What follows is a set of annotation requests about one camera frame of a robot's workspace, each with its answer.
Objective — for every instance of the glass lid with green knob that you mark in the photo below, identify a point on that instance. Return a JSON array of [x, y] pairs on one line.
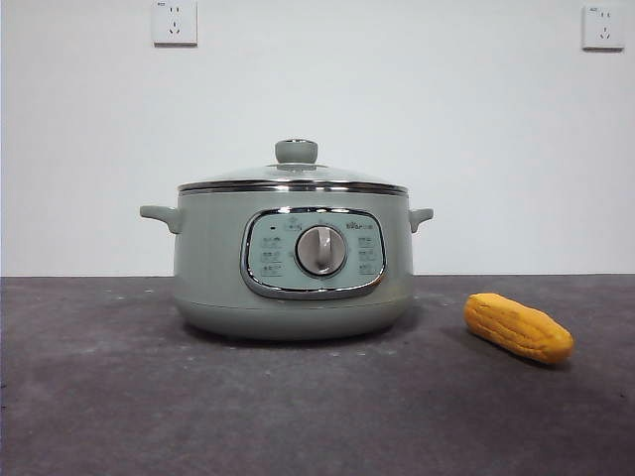
[[296, 151]]

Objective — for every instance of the yellow corn cob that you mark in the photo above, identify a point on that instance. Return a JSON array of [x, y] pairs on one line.
[[516, 327]]

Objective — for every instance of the sage green electric pot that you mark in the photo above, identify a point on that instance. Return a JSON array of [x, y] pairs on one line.
[[213, 277]]

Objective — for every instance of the white wall socket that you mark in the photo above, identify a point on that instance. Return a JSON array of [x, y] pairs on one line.
[[602, 27], [174, 22]]

